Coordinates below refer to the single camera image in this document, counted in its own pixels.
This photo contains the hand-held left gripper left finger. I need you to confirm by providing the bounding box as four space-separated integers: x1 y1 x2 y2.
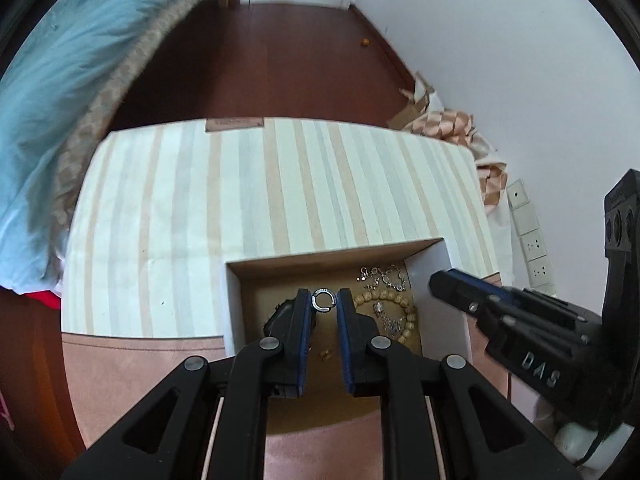
60 287 316 480

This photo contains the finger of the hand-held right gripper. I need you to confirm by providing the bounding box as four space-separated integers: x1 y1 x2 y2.
429 271 507 344
446 268 589 334

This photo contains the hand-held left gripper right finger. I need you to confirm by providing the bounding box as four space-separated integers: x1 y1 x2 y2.
336 287 584 480

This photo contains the black watch band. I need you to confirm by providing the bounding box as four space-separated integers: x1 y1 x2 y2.
262 297 317 356

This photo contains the white cardboard box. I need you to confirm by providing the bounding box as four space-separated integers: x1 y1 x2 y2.
221 236 475 436

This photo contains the thick silver chain bracelet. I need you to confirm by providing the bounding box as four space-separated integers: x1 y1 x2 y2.
372 301 404 339

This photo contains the wooden bead bracelet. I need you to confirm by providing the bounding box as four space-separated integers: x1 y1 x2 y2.
352 282 420 347

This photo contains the thin silver chain bracelet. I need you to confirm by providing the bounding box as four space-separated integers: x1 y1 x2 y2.
377 265 409 294

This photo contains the table with striped cloth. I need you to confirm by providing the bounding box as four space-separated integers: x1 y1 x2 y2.
60 117 514 480

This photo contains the brown checked cloth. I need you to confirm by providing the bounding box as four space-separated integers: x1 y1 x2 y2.
410 107 512 211

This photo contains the red bed sheet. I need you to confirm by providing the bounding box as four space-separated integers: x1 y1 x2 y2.
20 287 64 312

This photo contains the bed with checked mattress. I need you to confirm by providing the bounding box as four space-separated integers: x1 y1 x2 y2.
0 0 243 294

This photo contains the light blue duvet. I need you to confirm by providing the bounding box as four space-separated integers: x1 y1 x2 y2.
0 0 201 294

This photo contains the white wall socket strip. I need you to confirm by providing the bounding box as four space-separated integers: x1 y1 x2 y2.
506 178 557 297

